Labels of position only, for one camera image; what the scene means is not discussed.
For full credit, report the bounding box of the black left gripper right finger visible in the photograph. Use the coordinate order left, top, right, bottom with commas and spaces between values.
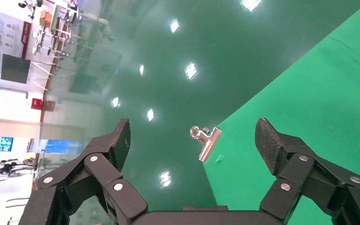
254, 118, 360, 225

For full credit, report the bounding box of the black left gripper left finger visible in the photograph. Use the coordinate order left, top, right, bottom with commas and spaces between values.
18, 118, 148, 225

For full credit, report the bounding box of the green table cloth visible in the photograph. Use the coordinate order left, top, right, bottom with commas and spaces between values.
202, 0, 360, 225

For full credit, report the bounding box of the silver metal binder clip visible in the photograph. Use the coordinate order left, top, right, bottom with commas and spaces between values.
190, 126, 223, 163

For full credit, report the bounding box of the white humanoid robot figure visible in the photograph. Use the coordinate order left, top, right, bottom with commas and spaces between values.
0, 158, 38, 183

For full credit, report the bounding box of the black display board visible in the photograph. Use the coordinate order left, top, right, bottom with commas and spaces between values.
0, 53, 31, 84

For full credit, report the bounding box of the red wall box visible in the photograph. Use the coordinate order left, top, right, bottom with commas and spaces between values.
30, 98, 44, 110

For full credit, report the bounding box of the white wall poster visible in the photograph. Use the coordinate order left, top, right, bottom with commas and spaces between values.
0, 9, 31, 74

